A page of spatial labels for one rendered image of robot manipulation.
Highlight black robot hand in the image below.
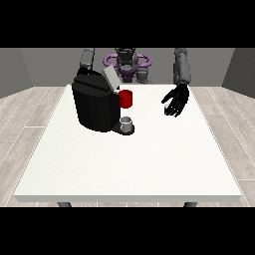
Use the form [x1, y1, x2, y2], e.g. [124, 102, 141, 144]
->
[160, 83, 191, 119]
[76, 67, 94, 77]

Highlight pale grey machine lid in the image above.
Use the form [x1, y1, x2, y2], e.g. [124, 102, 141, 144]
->
[102, 65, 122, 91]

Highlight black coffee machine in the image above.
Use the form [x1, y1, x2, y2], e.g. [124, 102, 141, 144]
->
[71, 70, 135, 135]

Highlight red pod holder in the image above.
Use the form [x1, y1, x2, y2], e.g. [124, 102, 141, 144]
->
[119, 89, 133, 110]

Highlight grey robot trunk purple rings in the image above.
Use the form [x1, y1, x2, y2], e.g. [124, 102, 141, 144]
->
[103, 48, 154, 86]

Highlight small grey cup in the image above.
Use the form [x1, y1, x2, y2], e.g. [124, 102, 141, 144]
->
[120, 116, 134, 132]

